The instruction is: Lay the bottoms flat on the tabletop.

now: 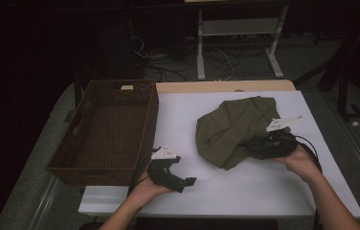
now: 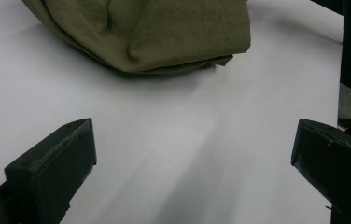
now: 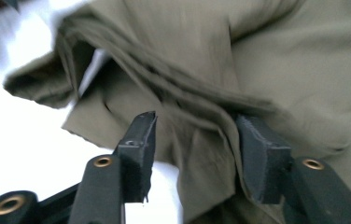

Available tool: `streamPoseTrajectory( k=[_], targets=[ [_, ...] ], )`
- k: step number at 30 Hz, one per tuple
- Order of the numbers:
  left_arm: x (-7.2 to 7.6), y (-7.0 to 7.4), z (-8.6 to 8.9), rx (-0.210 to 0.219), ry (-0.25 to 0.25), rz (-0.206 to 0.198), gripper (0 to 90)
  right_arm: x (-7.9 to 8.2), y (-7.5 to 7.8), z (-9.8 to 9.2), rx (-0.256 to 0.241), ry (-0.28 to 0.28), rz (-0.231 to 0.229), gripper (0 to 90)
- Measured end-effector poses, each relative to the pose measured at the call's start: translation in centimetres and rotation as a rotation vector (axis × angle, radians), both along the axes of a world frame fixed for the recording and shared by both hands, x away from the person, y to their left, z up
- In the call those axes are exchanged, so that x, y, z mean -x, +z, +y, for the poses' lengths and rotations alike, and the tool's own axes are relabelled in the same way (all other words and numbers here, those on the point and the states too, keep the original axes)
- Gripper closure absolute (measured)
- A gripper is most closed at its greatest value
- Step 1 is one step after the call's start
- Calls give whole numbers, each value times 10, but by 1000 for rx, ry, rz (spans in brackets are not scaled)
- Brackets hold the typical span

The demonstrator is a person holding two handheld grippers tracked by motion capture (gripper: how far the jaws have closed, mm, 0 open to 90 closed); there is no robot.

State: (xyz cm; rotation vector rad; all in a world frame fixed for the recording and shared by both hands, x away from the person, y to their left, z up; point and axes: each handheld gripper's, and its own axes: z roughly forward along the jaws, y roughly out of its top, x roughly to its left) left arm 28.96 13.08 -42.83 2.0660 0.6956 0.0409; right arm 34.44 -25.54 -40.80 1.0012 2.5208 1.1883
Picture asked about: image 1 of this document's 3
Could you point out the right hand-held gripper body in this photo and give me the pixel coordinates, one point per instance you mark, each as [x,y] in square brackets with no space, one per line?
[277,147]

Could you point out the olive green shirt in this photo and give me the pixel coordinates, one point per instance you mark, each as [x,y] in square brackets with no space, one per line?
[229,134]

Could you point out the small white round object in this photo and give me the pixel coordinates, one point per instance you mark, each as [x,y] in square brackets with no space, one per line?
[355,124]

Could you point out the black metal stand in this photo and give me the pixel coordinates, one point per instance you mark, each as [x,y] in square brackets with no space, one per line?
[342,96]

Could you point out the person's right hand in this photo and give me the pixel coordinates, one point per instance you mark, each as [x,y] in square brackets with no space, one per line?
[302,164]

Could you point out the person's left hand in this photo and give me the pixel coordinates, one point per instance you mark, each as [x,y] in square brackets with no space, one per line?
[146,190]

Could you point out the white metal stand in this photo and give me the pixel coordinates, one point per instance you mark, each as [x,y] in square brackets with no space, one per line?
[200,48]

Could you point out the brown woven basket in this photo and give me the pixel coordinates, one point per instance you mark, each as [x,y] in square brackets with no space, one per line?
[111,134]

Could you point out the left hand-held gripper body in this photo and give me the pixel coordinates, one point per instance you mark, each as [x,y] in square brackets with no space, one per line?
[165,175]

